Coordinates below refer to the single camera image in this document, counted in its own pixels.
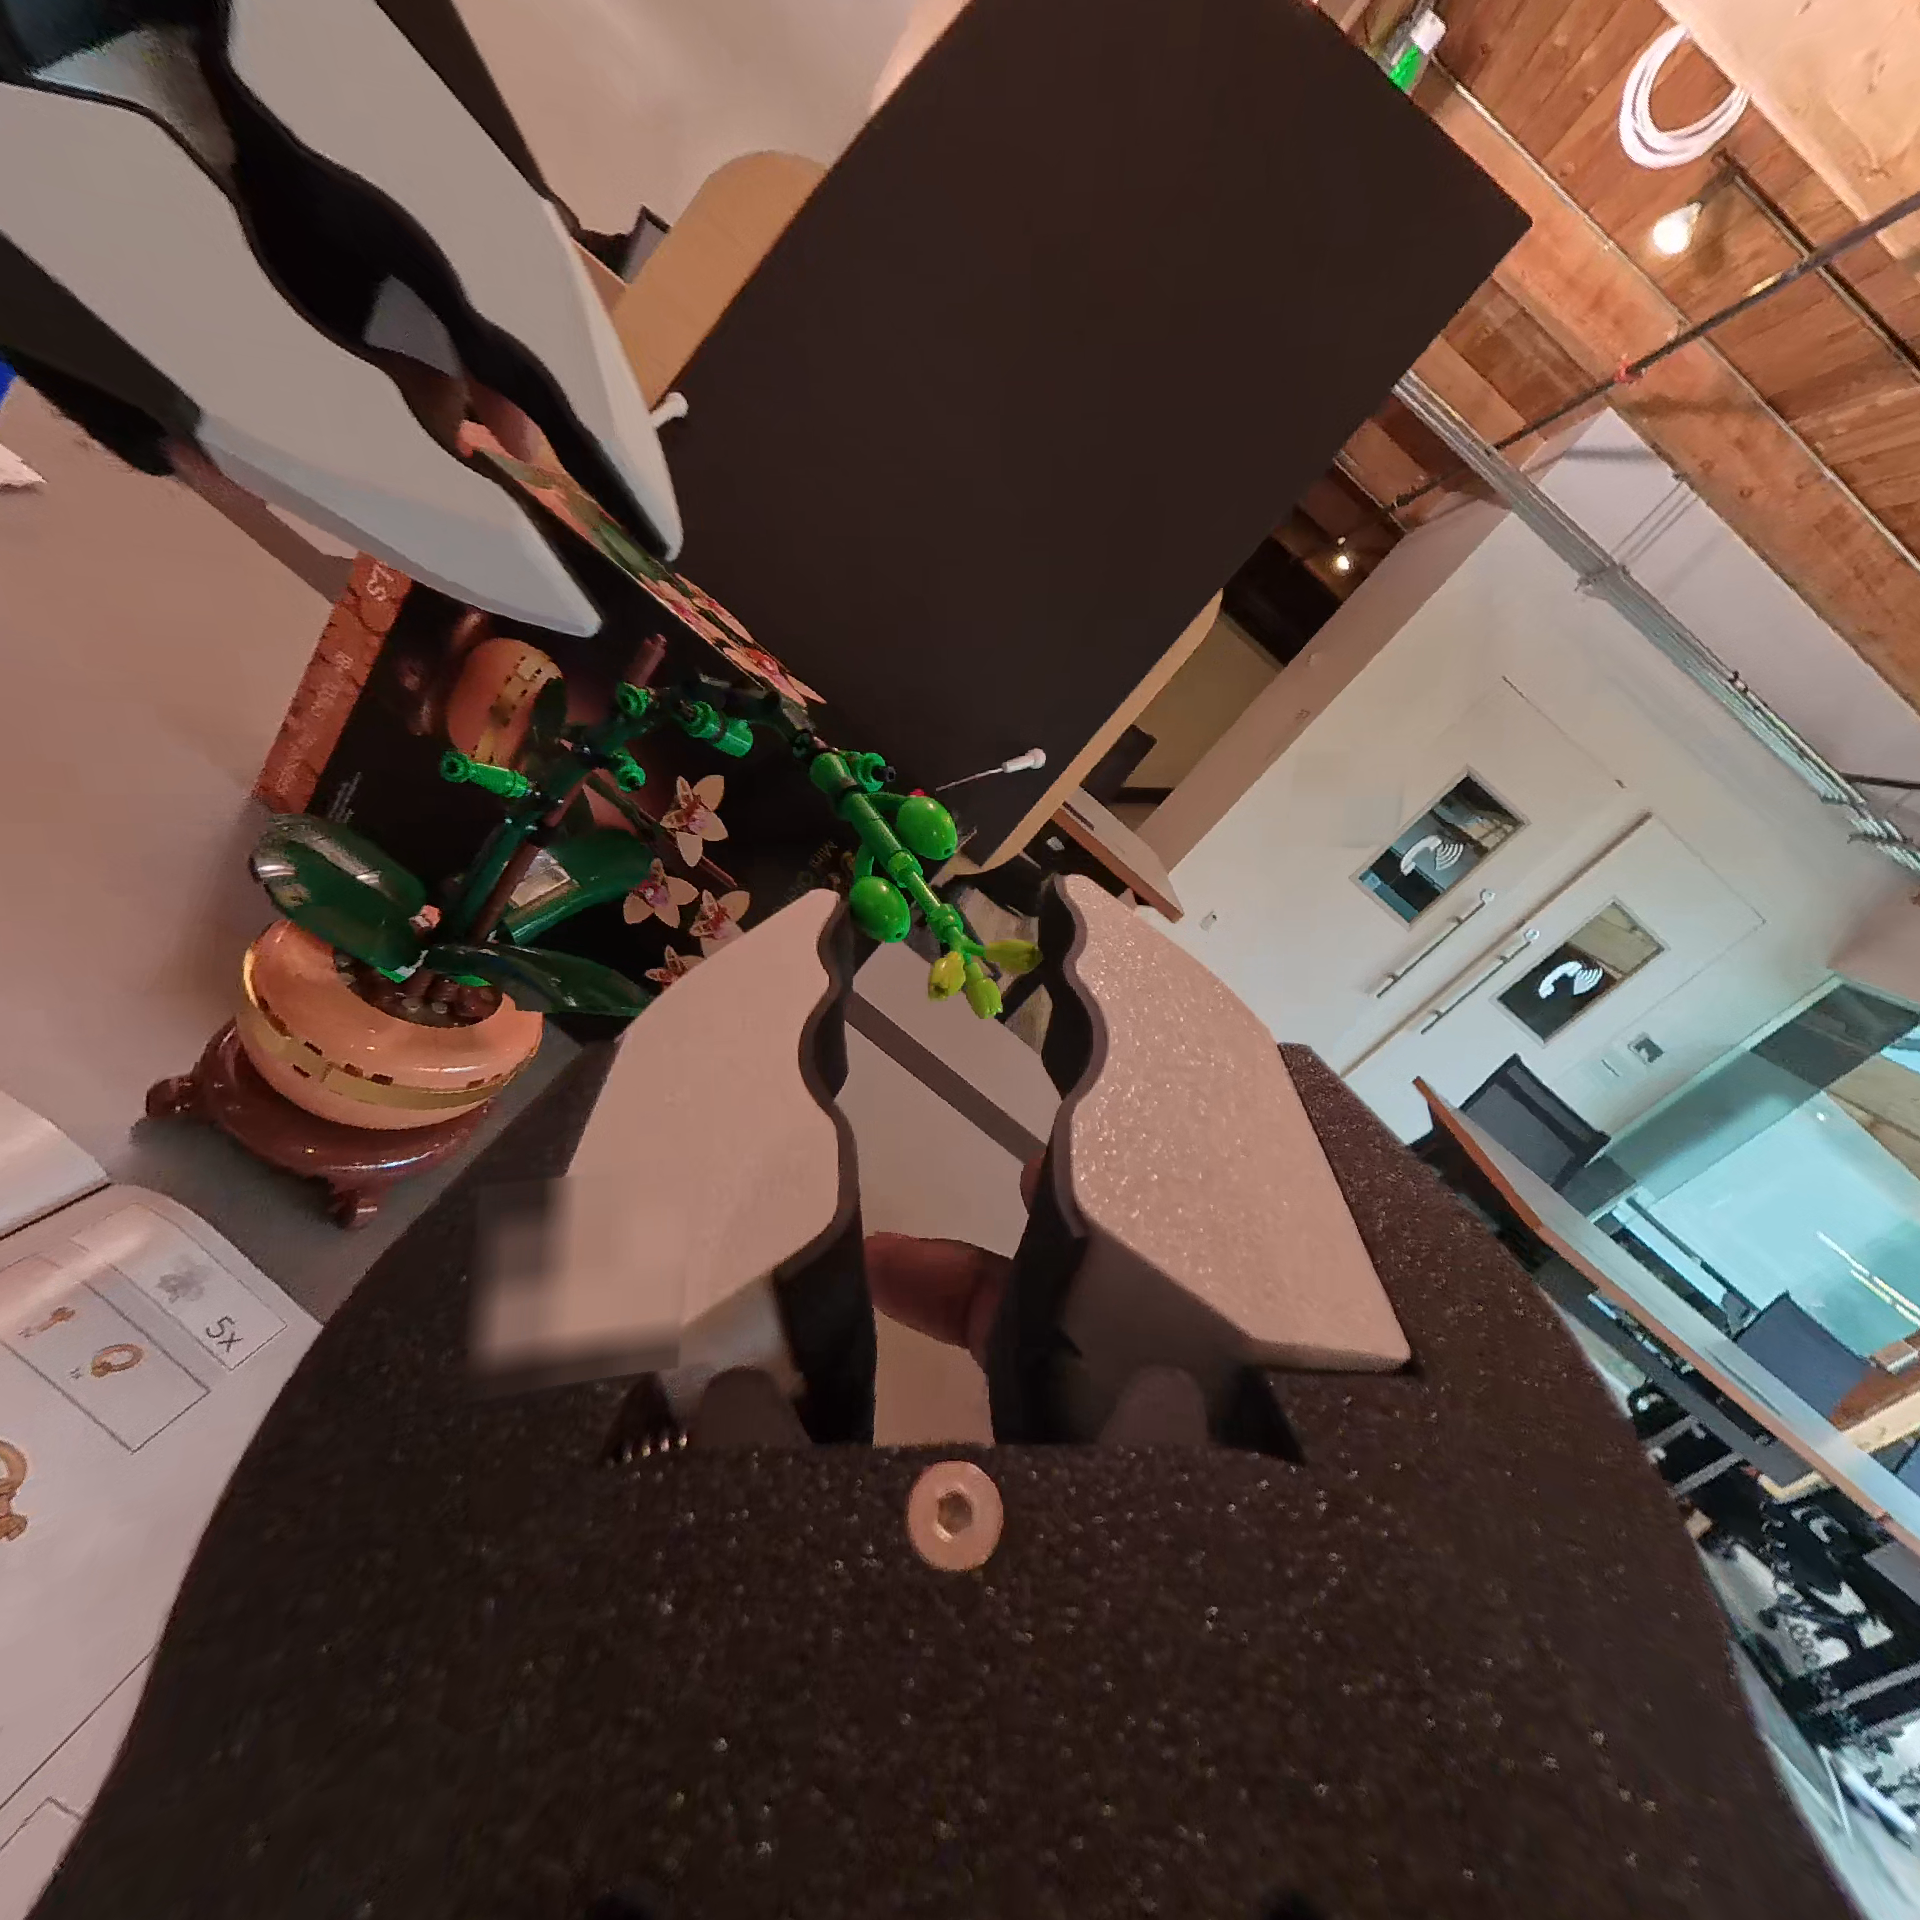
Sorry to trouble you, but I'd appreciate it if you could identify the long wooden table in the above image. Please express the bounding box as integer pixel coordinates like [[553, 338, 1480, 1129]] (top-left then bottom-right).
[[1409, 1072, 1920, 1556]]

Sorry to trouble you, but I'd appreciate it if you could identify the glass partition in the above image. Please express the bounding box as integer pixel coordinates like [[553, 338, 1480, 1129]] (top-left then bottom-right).
[[1586, 975, 1920, 1361]]

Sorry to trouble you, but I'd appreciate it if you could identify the brick orchid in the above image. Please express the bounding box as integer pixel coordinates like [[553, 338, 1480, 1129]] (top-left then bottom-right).
[[141, 675, 1044, 1235]]

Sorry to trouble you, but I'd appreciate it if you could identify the black orchid product box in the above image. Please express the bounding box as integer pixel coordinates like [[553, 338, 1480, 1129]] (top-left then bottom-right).
[[251, 433, 963, 1036]]

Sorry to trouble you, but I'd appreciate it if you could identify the phone symbol wall sign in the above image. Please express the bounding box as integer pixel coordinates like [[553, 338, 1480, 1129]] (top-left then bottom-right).
[[1354, 768, 1524, 925], [1497, 899, 1664, 1046]]

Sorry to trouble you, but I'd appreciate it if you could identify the metal cable tray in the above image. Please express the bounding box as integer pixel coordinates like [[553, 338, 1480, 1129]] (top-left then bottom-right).
[[1390, 372, 1920, 875]]

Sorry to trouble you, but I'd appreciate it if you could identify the black divider panel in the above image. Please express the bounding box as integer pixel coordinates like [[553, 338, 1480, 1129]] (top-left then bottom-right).
[[656, 0, 1533, 892]]

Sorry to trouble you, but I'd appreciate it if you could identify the black ceiling pipe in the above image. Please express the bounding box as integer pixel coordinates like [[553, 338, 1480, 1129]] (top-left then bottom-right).
[[1500, 186, 1920, 453]]

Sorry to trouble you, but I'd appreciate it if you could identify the white instruction booklet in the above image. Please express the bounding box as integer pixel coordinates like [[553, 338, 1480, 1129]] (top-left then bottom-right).
[[0, 1085, 326, 1920]]

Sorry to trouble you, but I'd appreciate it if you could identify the light wooden table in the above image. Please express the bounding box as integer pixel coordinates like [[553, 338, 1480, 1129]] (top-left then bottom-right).
[[983, 591, 1226, 923]]

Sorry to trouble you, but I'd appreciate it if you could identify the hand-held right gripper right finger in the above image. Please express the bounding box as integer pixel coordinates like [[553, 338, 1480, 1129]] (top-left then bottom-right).
[[987, 878, 1411, 1445]]

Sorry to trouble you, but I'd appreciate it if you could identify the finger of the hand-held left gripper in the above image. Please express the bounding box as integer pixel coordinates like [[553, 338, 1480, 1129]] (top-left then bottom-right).
[[223, 0, 686, 559], [0, 82, 604, 642]]

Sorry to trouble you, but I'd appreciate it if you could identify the small brown brick piece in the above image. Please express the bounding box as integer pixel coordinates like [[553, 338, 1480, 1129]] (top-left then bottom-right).
[[403, 362, 513, 453]]

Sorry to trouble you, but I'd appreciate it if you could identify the grey desk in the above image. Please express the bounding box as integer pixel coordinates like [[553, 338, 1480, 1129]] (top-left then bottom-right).
[[0, 352, 1066, 1352]]

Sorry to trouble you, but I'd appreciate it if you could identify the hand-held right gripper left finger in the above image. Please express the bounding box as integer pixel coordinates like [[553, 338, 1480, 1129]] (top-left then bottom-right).
[[563, 886, 873, 1445]]

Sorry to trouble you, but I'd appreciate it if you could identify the light wooden board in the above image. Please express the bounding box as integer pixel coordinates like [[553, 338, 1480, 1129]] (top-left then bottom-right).
[[611, 148, 831, 412]]

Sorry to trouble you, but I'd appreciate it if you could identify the white cable coil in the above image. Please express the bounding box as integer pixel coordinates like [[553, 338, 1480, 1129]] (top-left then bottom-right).
[[1616, 19, 1753, 171]]

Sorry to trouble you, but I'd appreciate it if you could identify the black office chair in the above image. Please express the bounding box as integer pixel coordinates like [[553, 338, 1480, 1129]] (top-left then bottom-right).
[[1459, 1055, 1610, 1198]]

